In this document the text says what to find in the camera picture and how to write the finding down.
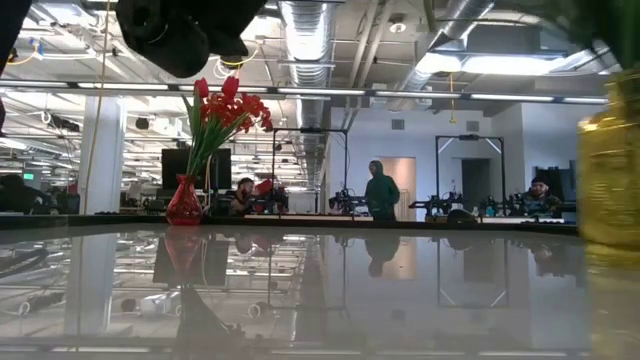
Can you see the black overhead camera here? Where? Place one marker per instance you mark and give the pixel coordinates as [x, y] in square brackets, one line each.
[232, 61]

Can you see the yellow glass vase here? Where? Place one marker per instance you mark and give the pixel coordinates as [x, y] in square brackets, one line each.
[610, 175]

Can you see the overhead light bar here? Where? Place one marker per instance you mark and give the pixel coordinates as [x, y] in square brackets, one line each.
[320, 91]

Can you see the red artificial flower bunch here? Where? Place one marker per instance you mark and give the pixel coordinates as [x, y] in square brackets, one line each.
[220, 112]

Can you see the white building column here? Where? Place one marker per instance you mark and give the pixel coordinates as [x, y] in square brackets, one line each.
[102, 150]

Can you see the black computer monitor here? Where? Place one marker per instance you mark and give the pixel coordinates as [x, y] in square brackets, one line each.
[172, 167]

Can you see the person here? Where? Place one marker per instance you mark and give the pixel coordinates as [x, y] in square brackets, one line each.
[540, 197]
[382, 195]
[243, 192]
[15, 195]

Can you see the red glass vase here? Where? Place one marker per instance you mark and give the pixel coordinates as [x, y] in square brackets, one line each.
[184, 205]

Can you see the black metal station frame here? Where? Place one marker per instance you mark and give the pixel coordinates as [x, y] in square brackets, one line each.
[273, 170]
[436, 175]

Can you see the small dark wall monitor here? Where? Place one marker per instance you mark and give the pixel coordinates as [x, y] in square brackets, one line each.
[565, 180]

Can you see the black background robot arm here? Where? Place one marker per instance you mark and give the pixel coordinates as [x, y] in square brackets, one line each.
[495, 205]
[345, 200]

